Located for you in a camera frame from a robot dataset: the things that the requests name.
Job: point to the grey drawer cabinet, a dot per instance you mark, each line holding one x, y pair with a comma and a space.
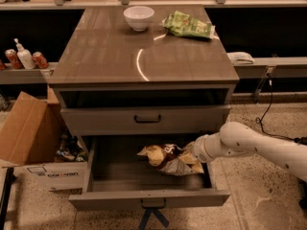
107, 64

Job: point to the right red soda can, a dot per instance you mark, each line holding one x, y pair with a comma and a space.
40, 60

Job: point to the black stand at left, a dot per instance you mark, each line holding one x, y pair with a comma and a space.
9, 179

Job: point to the white ceramic bowl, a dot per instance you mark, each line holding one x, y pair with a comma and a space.
139, 17

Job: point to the green chip bag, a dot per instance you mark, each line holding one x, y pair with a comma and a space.
185, 25

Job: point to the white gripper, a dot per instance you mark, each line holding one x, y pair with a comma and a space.
199, 149

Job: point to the white pump bottle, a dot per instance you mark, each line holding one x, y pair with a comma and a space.
24, 55

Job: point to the left red soda can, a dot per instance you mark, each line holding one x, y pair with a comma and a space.
11, 55

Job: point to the open grey lower drawer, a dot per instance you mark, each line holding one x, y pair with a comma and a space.
118, 178

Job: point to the red soda can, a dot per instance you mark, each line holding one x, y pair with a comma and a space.
11, 55
40, 60

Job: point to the grey side shelf rail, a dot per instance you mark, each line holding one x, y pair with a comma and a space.
24, 76

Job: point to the open brown cardboard box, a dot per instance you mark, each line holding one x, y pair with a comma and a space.
30, 137

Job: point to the white folded cloth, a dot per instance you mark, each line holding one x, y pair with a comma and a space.
240, 58

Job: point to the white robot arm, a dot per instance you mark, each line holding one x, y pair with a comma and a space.
235, 139

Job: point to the brown yellow chip bag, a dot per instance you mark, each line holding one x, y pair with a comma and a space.
165, 159

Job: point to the closed grey upper drawer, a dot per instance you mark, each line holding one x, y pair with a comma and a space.
144, 120

